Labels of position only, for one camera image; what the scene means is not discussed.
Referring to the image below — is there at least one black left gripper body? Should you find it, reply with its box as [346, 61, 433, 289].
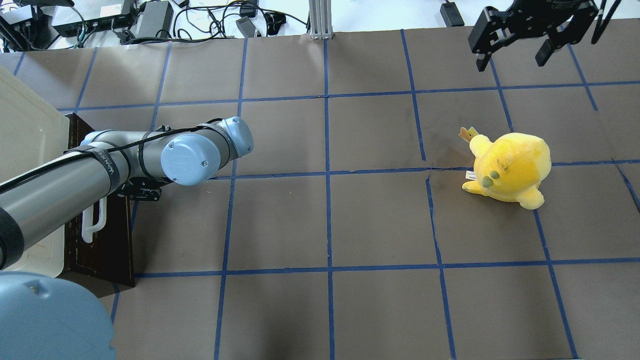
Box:
[118, 178, 162, 202]

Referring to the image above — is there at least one aluminium frame post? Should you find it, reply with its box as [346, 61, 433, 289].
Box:
[308, 0, 334, 40]

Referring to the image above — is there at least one black power adapter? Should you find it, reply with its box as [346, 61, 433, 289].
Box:
[439, 0, 466, 28]

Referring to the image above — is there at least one white plastic drawer handle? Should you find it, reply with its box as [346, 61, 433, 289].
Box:
[80, 197, 108, 244]

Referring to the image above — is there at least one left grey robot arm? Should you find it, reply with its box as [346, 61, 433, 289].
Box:
[1, 116, 255, 360]

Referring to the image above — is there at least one yellow plush dinosaur toy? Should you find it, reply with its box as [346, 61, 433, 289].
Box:
[459, 127, 552, 210]

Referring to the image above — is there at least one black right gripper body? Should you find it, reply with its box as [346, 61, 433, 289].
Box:
[505, 0, 599, 37]

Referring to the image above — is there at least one cream plastic cabinet body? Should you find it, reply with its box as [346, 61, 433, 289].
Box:
[0, 67, 69, 278]

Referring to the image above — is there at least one black network switch box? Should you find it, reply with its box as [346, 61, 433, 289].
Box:
[51, 0, 138, 38]

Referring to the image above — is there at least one dark wooden drawer front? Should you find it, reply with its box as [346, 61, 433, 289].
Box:
[35, 113, 136, 299]

